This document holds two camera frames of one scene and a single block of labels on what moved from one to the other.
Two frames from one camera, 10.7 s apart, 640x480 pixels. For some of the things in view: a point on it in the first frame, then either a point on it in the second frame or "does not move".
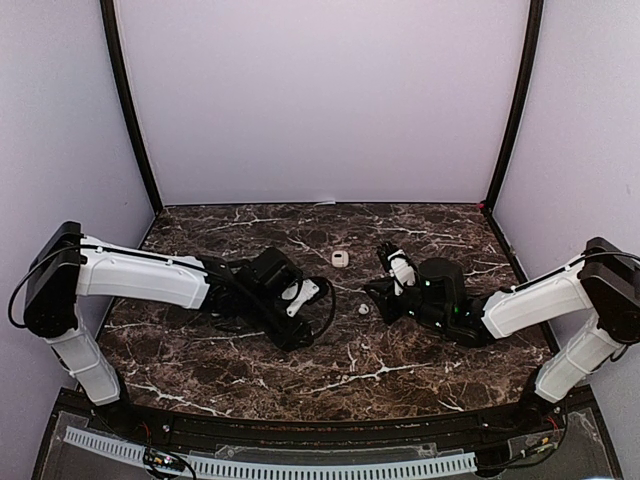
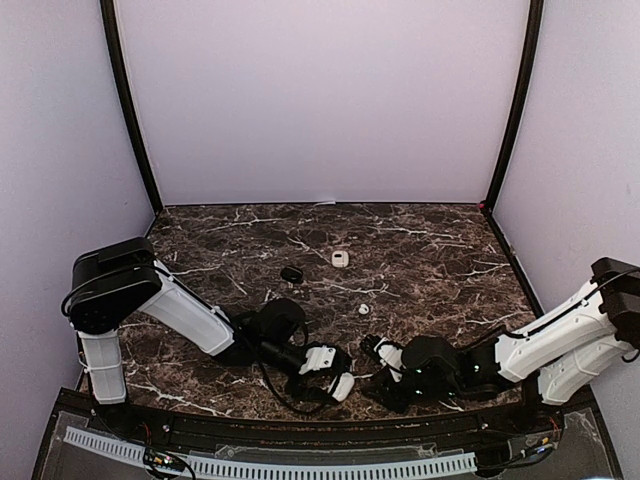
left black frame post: [124, 83] does not move
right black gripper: [385, 303] → [390, 396]
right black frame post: [536, 17] does not move
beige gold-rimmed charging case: [340, 258] does not move
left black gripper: [287, 339] → [303, 392]
